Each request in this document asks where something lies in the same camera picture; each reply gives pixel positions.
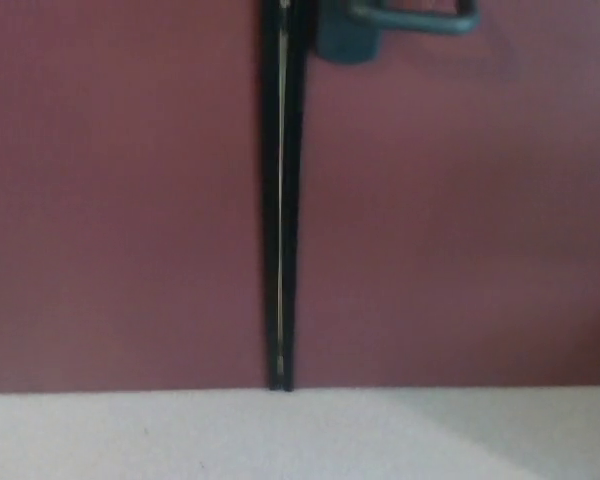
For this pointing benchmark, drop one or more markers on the black door edge strip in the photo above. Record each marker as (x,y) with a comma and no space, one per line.
(286,200)

